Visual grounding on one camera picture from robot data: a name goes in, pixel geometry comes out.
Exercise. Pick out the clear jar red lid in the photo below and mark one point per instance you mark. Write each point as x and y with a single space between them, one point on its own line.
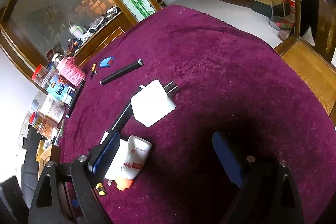
39 74

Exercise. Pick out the white supplement jar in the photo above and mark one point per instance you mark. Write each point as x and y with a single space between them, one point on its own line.
53 108

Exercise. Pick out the long black stick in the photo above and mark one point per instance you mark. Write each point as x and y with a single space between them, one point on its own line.
123 71

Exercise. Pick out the purple velvet tablecloth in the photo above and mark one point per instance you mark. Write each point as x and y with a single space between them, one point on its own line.
229 82

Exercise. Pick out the large white charger plug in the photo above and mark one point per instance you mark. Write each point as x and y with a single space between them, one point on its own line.
151 103

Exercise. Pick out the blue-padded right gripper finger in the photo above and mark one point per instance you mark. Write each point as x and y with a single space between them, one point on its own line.
228 160

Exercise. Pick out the blue lighter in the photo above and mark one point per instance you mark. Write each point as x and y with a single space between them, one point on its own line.
107 62

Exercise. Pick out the brown jar red lid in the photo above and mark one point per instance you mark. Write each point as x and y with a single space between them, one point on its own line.
44 125

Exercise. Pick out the white tube orange cap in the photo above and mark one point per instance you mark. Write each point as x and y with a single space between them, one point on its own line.
128 161

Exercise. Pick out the pink knit-covered bottle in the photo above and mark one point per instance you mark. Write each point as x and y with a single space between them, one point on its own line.
68 69

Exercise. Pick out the small yellow-black screwdriver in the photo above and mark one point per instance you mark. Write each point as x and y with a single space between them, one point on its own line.
93 70

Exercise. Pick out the black markers pair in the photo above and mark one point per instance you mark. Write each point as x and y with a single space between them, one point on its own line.
75 99

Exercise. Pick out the wooden chair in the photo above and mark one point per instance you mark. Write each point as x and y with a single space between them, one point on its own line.
313 63

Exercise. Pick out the yellow pen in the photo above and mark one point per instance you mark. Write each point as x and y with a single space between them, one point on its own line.
100 189

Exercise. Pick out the white green cup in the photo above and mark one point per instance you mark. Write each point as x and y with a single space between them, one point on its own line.
76 30

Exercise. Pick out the blue white small box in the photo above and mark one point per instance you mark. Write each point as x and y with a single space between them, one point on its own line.
69 95

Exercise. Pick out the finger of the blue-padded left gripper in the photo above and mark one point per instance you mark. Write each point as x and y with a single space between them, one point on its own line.
103 156

